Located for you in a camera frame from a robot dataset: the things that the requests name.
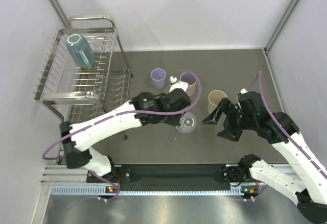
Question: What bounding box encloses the beige plastic cup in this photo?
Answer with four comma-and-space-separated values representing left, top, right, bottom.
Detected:
207, 90, 227, 114

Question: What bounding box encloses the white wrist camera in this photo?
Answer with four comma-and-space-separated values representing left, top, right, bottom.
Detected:
238, 88, 248, 95
169, 76, 189, 93

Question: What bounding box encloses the aluminium frame post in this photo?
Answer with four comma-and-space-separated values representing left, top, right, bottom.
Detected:
263, 0, 300, 55
49, 0, 69, 28

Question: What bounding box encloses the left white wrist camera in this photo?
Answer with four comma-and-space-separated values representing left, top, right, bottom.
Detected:
169, 76, 189, 93

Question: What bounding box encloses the right aluminium frame post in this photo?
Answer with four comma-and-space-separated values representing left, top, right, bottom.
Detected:
263, 0, 300, 55

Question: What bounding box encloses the teal ceramic mug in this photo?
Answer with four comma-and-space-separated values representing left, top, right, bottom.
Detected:
66, 34, 96, 69

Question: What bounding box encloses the clear glass cup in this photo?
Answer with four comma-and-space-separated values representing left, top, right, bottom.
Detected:
176, 111, 197, 134

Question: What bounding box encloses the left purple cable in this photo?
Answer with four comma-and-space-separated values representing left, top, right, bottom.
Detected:
41, 69, 202, 201

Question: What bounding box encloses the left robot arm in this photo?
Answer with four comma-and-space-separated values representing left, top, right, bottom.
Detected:
60, 88, 191, 182

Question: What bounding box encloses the pink mug lavender inside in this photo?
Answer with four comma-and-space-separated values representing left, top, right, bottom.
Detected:
179, 72, 197, 97

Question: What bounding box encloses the left aluminium frame post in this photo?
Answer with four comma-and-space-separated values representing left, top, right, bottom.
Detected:
49, 0, 69, 28

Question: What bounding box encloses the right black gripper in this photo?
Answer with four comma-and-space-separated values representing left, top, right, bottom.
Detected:
202, 97, 256, 141

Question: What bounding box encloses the steel dish rack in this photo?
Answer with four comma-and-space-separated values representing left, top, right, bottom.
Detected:
34, 15, 133, 123

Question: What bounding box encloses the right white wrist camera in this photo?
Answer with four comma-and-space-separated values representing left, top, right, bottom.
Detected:
238, 88, 248, 95

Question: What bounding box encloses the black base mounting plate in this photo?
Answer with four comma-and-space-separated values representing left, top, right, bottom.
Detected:
86, 163, 268, 191

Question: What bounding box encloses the grey slotted cable duct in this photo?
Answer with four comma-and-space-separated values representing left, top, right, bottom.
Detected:
51, 185, 258, 196

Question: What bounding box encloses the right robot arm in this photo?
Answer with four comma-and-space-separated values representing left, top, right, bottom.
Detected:
202, 89, 326, 223

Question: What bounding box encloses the lavender plastic cup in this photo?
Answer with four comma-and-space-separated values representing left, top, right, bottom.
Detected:
150, 68, 166, 90

